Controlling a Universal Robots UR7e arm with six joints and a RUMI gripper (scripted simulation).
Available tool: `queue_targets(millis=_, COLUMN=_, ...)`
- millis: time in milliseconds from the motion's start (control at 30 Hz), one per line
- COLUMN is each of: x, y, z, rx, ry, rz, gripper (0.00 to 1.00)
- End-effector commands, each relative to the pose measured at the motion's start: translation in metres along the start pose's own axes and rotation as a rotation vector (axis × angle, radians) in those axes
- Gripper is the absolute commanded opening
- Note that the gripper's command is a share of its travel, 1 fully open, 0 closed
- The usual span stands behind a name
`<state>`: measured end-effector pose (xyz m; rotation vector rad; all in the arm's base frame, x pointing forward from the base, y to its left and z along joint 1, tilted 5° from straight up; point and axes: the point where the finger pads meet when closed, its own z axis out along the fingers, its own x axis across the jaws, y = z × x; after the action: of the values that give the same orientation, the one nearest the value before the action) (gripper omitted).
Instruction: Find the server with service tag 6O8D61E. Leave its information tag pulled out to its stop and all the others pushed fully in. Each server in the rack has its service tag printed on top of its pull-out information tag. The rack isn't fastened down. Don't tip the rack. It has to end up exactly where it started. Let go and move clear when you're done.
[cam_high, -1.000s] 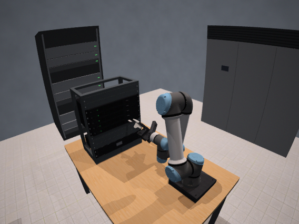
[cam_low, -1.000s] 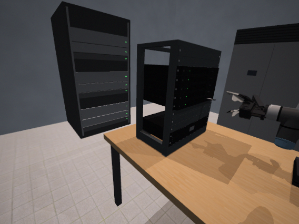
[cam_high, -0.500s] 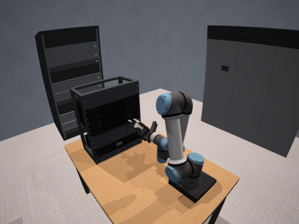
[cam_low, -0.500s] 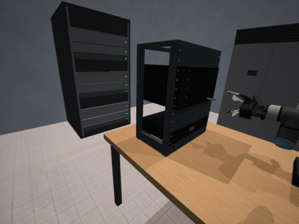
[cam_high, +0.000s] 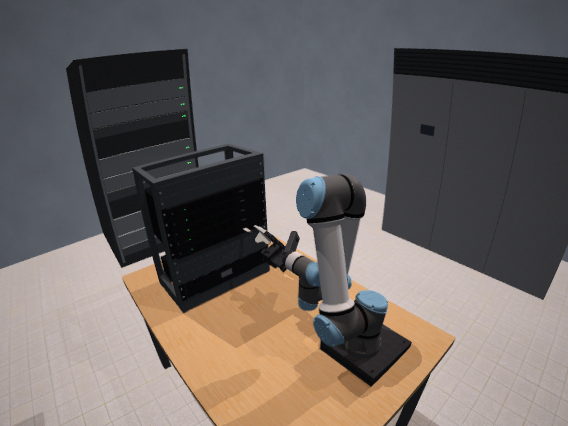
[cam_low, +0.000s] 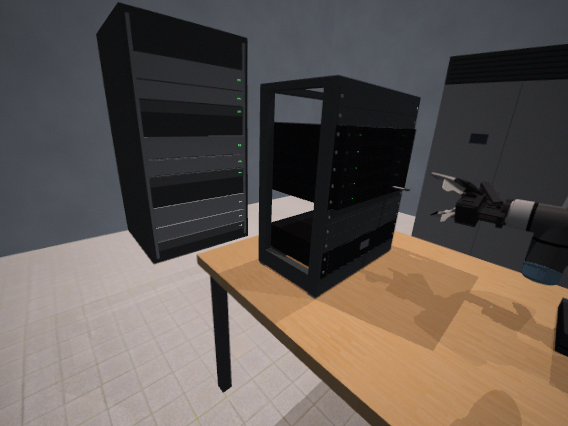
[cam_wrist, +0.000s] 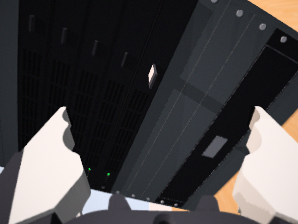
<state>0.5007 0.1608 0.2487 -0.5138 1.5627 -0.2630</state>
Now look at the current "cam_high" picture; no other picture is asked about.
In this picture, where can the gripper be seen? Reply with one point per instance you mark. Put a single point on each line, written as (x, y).
(276, 250)

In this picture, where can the black server rack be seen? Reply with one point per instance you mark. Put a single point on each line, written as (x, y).
(197, 210)

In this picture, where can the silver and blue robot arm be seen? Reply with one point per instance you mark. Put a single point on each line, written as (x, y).
(319, 200)

